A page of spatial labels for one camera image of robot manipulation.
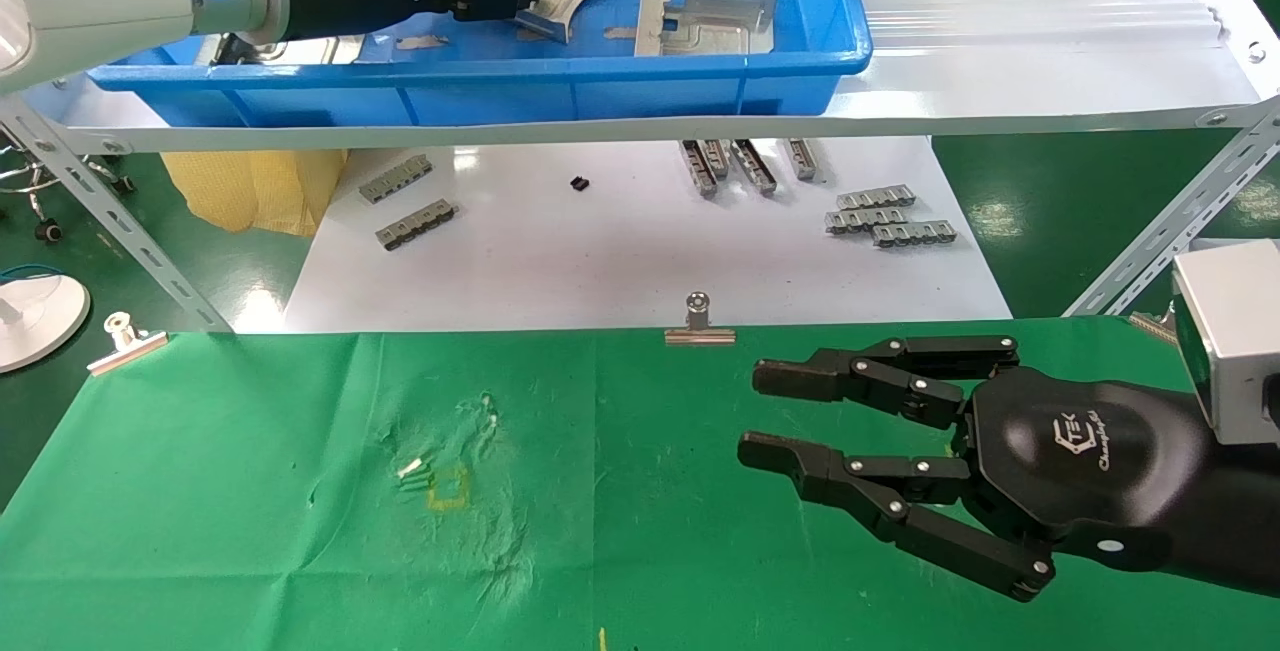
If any blue plastic tray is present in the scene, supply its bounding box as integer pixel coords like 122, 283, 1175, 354
85, 0, 874, 129

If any slotted steel angle strut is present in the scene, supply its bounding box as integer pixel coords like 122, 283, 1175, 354
1062, 96, 1280, 320
0, 91, 237, 334

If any grey connector strips group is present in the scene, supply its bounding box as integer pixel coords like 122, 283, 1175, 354
730, 139, 779, 197
872, 220, 959, 249

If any yellow mesh bag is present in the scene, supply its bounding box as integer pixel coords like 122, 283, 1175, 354
160, 149, 350, 237

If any white round stand base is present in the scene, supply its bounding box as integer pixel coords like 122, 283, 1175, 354
0, 273, 92, 375

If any white shelf board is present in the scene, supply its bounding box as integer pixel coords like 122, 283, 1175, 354
20, 0, 1266, 155

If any grey connector strips group upper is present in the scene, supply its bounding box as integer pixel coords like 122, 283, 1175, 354
730, 139, 779, 197

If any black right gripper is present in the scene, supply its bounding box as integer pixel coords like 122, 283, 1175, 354
738, 335, 1216, 603

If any chrome stool base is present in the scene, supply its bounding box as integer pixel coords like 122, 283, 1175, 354
0, 124, 138, 243

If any green cloth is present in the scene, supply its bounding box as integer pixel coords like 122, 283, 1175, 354
0, 316, 1280, 651

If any grey connector strips group right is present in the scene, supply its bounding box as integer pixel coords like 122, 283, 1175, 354
872, 220, 959, 249

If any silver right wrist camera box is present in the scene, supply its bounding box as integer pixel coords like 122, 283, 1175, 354
1171, 239, 1280, 448

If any flat sheet metal part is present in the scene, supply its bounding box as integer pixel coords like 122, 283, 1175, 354
208, 29, 367, 67
635, 0, 779, 59

